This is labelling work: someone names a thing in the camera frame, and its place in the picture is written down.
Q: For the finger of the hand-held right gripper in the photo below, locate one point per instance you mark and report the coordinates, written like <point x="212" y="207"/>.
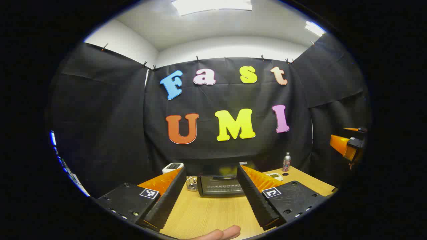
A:
<point x="352" y="129"/>
<point x="338" y="143"/>

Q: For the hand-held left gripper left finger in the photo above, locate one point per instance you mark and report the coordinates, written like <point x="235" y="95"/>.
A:
<point x="168" y="200"/>

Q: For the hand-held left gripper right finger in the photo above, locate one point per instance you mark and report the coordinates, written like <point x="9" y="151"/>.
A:
<point x="255" y="200"/>

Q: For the black electric oven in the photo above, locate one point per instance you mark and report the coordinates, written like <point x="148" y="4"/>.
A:
<point x="220" y="188"/>

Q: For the white divided dish with beans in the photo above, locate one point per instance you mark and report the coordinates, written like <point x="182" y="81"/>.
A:
<point x="275" y="176"/>

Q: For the white toaster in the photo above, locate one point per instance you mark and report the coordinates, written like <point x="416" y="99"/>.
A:
<point x="172" y="166"/>

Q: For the silver spray bottle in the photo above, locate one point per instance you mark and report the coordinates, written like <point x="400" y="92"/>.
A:
<point x="286" y="163"/>

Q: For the ceiling light panel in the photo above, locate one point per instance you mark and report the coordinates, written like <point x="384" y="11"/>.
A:
<point x="314" y="28"/>

